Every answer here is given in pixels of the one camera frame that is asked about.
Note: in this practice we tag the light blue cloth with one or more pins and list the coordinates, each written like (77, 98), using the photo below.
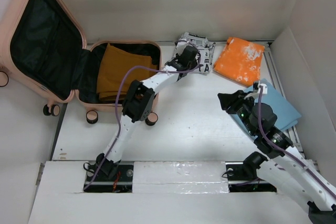
(287, 115)

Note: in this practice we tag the mustard brown cloth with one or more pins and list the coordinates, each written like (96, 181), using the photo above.
(114, 65)

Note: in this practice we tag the pink hard-shell suitcase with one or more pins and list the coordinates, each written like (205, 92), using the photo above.
(44, 48)

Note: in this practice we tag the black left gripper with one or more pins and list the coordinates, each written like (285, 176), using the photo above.
(178, 54)

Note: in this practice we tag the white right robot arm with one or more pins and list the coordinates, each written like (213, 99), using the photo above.
(277, 160)

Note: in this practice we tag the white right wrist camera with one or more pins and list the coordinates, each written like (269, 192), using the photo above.
(260, 87)

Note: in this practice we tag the black white newspaper print cloth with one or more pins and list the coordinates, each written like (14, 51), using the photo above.
(203, 48)

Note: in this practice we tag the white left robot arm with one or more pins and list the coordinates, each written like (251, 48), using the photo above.
(137, 106)

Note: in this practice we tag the aluminium frame rail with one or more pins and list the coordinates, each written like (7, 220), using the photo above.
(270, 73)

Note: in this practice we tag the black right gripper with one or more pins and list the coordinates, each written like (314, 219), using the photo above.
(226, 99)

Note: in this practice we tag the orange white tie-dye cloth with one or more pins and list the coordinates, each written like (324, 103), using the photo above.
(240, 61)

